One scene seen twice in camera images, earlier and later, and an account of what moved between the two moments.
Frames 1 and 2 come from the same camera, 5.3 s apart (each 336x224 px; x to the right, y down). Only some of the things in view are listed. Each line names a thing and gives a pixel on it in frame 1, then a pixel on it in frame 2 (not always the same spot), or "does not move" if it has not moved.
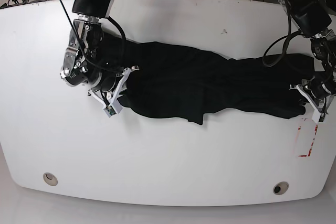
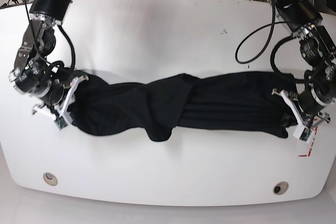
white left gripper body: (114, 107) -> (65, 106)
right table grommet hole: (281, 188) does not move
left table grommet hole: (50, 179) does not move
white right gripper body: (321, 106) -> (286, 97)
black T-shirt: (172, 79) -> (160, 105)
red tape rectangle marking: (309, 151) does not move
